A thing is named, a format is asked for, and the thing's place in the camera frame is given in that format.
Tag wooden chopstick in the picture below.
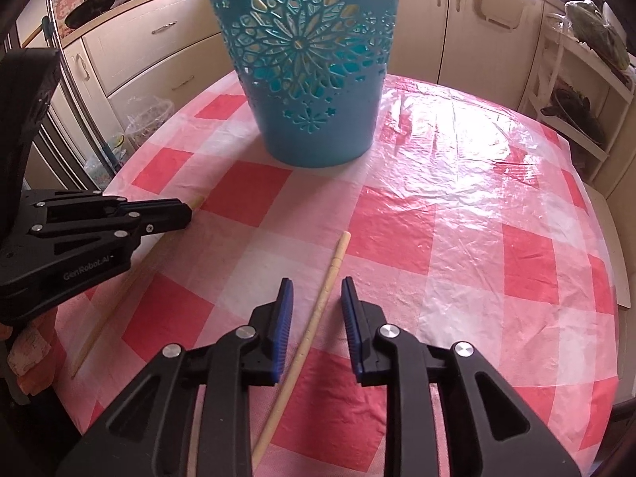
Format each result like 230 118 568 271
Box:
70 194 206 378
251 231 351 469

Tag cream kitchen cabinets left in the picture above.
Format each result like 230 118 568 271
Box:
21 0 240 180

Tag cream kitchen cabinets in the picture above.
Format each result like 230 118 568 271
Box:
388 0 550 110
21 0 240 180

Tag cream kitchen cabinets right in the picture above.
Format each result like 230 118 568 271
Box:
388 0 550 110

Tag person left hand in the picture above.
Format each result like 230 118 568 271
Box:
8 308 57 396

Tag floral plastic container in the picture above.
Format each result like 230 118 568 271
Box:
125 96 175 150

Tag red white checkered tablecloth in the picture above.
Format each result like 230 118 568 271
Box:
54 74 618 471

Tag black wok pan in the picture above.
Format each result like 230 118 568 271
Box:
65 0 115 30

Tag teal perforated plastic basket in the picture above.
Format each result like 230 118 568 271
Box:
210 0 399 168

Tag white shelf rack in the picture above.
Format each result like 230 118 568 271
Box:
518 12 635 183

